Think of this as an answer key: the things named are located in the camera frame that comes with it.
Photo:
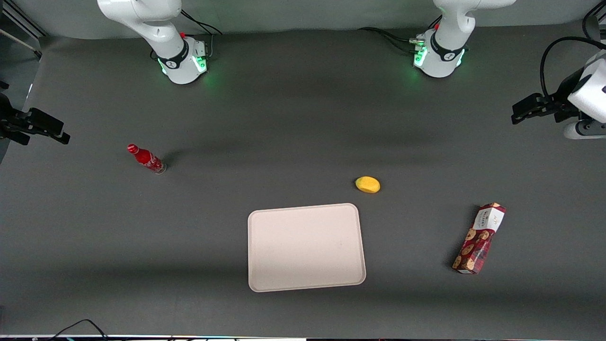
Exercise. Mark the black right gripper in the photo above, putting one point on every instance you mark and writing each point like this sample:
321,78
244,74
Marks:
10,122

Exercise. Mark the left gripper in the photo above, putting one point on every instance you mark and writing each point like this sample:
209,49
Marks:
561,102

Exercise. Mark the red cola bottle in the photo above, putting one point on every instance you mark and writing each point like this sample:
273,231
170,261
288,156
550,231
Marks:
147,159

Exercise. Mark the dark metal frame rail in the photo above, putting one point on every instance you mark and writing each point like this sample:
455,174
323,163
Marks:
21,19

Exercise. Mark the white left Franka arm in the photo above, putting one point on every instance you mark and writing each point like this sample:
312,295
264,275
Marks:
445,47

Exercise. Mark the yellow lemon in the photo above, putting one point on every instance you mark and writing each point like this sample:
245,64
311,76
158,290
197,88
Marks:
368,184

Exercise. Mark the beige rectangular tray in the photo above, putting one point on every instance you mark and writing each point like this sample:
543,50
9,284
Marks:
307,247

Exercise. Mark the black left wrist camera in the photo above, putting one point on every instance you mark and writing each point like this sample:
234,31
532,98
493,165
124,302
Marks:
567,92

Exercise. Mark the red cookie box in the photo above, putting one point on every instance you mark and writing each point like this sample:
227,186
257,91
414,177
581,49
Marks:
479,239

